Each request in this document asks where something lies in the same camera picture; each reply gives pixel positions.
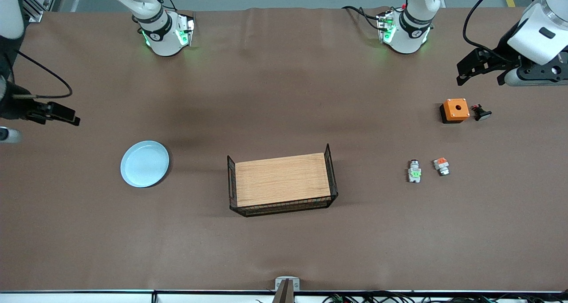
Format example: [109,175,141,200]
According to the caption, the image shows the light blue round plate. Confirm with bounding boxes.
[120,140,170,188]

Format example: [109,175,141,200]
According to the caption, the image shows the push button green contact block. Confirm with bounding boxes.
[407,159,422,184]

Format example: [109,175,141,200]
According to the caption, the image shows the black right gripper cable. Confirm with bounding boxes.
[8,49,74,100]

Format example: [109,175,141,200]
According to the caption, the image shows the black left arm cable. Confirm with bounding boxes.
[462,0,524,60]

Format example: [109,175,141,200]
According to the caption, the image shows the small black switch part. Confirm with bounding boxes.
[470,103,493,122]

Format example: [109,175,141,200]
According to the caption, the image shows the orange button enclosure box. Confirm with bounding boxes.
[439,98,471,124]

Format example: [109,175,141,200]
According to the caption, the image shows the aluminium frame profile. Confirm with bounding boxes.
[22,0,61,23]

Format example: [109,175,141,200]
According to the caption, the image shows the black base cable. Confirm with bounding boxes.
[342,5,383,31]

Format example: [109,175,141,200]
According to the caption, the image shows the white table edge rail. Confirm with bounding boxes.
[0,290,568,303]

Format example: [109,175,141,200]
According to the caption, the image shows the wooden tray with wire frame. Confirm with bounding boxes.
[227,143,339,217]

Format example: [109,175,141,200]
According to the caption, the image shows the black cable bundle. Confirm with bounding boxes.
[323,291,568,303]

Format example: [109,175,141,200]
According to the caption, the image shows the metal table edge bracket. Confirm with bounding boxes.
[275,276,300,291]

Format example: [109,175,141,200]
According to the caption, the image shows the brown tapered post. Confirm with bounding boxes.
[272,279,295,303]

